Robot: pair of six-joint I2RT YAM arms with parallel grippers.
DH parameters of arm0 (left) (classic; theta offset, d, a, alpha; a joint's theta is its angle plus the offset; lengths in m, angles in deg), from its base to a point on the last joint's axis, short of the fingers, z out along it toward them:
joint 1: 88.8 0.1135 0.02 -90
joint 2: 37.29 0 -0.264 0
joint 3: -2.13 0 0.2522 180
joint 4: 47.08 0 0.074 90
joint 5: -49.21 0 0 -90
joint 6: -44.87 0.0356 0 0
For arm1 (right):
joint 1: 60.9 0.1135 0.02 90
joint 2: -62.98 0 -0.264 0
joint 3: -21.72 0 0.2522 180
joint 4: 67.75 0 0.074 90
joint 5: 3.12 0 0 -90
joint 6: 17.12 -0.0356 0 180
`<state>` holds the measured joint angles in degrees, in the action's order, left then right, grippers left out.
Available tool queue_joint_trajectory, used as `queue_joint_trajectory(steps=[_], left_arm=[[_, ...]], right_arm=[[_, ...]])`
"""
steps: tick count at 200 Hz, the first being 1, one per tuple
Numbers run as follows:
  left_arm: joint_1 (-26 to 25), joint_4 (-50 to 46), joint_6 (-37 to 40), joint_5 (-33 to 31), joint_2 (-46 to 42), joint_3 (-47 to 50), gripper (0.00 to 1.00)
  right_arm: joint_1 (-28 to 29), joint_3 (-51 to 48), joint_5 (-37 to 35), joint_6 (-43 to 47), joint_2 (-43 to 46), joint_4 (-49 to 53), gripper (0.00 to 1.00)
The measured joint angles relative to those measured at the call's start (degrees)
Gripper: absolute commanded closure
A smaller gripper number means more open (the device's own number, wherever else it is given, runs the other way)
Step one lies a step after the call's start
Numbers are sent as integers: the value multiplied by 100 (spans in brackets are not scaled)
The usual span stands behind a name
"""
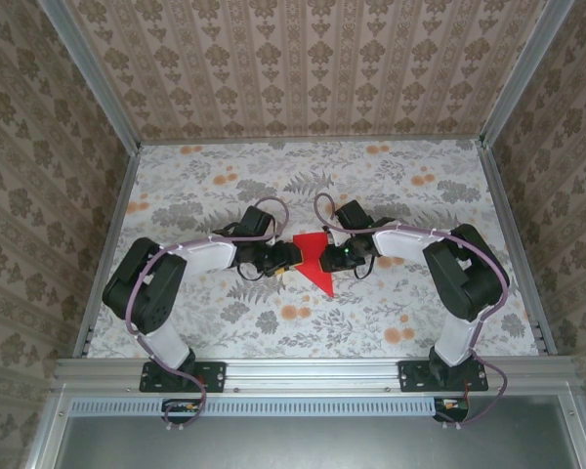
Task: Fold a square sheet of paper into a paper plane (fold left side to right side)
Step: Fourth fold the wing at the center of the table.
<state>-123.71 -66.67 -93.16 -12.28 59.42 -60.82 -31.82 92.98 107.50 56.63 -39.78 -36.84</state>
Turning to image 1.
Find red cloth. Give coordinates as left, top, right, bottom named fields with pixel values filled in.
left=291, top=232, right=336, bottom=299

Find floral patterned table cover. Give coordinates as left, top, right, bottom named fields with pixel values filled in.
left=85, top=139, right=541, bottom=361

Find grey metal panel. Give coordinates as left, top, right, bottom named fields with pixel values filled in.
left=53, top=414, right=572, bottom=469

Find thin black right gripper cable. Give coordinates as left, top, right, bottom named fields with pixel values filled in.
left=352, top=253, right=377, bottom=280

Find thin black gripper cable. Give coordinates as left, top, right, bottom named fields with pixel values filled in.
left=234, top=261, right=268, bottom=282
left=352, top=253, right=377, bottom=280

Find thin black left gripper cable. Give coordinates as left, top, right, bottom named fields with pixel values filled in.
left=234, top=261, right=268, bottom=282

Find aluminium table end rail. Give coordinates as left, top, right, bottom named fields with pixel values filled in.
left=139, top=136, right=482, bottom=148

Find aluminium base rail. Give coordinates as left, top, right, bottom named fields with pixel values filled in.
left=53, top=356, right=580, bottom=393

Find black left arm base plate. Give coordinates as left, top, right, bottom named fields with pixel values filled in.
left=139, top=361, right=228, bottom=394

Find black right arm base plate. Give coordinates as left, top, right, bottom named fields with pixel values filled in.
left=398, top=360, right=489, bottom=394

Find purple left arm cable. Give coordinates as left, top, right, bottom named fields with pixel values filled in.
left=124, top=195, right=290, bottom=431

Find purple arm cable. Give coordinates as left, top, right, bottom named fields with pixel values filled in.
left=314, top=193, right=513, bottom=431
left=124, top=195, right=290, bottom=431

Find grey slotted cable duct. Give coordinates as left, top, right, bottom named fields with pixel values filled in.
left=70, top=396, right=470, bottom=418

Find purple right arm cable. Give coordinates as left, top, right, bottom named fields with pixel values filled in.
left=314, top=193, right=513, bottom=431

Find aluminium table side rail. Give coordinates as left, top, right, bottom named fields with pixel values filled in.
left=476, top=140, right=558, bottom=356
left=72, top=146, right=143, bottom=361

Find small wired connector board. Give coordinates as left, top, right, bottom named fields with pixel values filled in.
left=161, top=398, right=204, bottom=425
left=433, top=396, right=471, bottom=424

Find aluminium frame post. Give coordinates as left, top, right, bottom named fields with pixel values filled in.
left=481, top=0, right=575, bottom=148
left=36, top=0, right=143, bottom=152

